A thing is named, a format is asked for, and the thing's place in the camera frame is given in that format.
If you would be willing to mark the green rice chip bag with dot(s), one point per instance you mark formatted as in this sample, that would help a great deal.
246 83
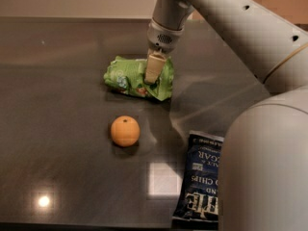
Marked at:
127 76

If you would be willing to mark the blue kettle chips bag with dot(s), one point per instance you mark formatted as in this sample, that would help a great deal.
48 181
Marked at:
198 200

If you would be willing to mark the orange fruit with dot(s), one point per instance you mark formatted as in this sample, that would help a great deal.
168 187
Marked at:
125 131

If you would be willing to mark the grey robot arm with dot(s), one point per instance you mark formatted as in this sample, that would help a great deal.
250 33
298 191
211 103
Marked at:
263 169

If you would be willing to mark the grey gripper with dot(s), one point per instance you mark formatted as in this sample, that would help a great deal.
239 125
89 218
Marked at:
163 38

